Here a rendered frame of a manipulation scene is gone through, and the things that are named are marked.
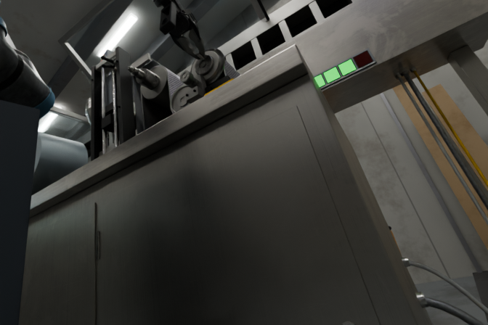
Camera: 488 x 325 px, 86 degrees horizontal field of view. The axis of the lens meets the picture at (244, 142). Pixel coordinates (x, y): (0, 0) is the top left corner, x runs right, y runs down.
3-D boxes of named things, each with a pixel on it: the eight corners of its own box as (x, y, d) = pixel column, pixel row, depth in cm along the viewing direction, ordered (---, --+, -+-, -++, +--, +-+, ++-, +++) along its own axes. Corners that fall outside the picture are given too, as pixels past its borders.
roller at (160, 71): (142, 104, 104) (140, 77, 109) (184, 124, 125) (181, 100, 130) (168, 88, 99) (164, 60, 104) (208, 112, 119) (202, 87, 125)
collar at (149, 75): (136, 85, 99) (135, 72, 101) (148, 92, 104) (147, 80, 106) (148, 77, 96) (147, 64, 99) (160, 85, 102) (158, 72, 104)
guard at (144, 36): (64, 42, 153) (64, 41, 153) (122, 112, 170) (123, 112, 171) (207, -86, 114) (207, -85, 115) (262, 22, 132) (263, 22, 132)
